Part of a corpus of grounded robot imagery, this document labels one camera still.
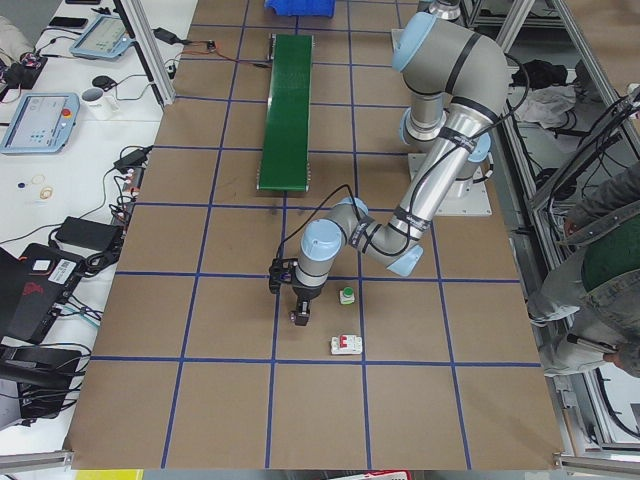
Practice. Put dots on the blue teach pendant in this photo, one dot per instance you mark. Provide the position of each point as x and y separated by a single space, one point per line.
42 123
105 38

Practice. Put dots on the blue plastic bin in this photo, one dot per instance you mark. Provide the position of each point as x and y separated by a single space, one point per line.
323 8

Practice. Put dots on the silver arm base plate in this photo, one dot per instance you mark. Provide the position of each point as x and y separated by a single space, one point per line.
468 195

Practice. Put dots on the black computer mouse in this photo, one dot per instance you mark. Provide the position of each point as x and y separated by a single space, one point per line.
104 82

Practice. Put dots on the black power adapter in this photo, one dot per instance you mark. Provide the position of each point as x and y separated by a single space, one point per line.
166 36

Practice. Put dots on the large black power brick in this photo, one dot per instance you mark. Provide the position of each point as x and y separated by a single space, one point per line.
88 234

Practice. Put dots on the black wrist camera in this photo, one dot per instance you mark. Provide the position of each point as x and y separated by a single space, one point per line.
281 272

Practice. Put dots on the person in grey jacket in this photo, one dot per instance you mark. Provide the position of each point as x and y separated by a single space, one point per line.
598 285

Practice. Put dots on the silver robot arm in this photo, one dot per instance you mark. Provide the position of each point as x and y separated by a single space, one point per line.
458 80

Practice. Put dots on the blue teach pendant far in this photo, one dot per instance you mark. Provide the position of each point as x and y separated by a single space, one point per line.
105 38

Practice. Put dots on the white red circuit breaker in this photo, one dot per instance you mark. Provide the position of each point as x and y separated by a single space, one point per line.
346 344

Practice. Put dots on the white mug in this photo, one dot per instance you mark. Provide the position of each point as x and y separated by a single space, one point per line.
100 105

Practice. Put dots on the black laptop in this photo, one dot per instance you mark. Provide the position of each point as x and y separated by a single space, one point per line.
33 287

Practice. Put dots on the green conveyor belt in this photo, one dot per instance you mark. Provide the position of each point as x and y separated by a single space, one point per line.
284 163

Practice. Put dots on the blue teach pendant near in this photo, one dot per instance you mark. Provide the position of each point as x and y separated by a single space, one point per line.
42 123

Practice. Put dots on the dark brown capacitor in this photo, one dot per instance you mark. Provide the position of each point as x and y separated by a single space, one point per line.
299 318

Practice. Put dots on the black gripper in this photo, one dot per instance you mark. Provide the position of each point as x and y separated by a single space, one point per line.
304 295

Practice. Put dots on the green push button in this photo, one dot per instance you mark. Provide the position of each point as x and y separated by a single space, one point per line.
346 296

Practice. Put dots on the black smartphone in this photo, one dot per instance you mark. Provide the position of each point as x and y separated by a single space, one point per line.
68 22

